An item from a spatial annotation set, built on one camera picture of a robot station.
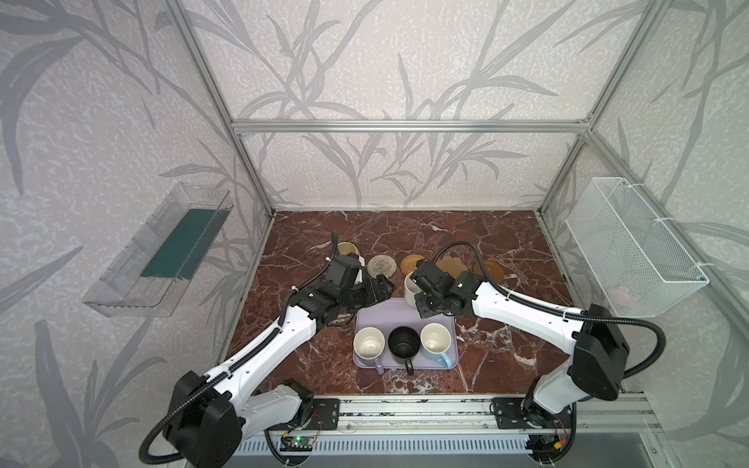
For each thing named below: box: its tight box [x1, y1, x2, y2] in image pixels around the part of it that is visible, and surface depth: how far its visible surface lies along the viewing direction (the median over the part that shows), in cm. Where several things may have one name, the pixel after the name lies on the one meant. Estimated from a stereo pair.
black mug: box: [388, 325, 422, 376], surface depth 79 cm
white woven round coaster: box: [366, 254, 398, 278], surface depth 104 cm
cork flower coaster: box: [434, 255, 469, 279], surface depth 107 cm
